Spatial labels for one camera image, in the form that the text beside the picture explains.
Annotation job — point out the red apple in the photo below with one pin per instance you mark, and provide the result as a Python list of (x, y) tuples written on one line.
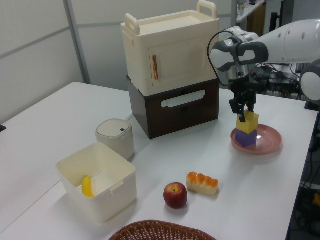
[(175, 196)]

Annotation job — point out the orange glazed braided bread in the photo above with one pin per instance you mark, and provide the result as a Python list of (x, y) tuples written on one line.
[(202, 183)]

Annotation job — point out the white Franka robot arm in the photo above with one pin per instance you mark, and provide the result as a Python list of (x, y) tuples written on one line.
[(295, 37)]

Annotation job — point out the cream plastic storage box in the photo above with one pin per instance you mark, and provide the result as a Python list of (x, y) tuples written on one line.
[(107, 205)]

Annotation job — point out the yellow foam cube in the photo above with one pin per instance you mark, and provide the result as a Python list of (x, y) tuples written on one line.
[(250, 123)]

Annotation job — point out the pink plate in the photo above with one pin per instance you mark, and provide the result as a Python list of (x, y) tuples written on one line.
[(270, 140)]

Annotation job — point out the yellow banana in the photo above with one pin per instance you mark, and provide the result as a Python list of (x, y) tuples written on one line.
[(87, 187)]

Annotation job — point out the dark brown drawer unit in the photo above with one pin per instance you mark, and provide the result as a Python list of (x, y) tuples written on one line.
[(187, 115)]

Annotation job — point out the wooden background cabinet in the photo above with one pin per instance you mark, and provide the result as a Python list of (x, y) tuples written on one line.
[(257, 17)]

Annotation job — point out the small cream lidded bin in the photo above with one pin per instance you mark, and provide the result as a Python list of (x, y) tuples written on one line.
[(115, 142)]

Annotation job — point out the purple foam cube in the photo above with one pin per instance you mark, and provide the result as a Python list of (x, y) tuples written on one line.
[(242, 138)]

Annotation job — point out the brown wicker basket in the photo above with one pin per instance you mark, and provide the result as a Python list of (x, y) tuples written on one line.
[(160, 231)]

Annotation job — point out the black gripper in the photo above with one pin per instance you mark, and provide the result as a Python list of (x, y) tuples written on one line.
[(243, 87)]

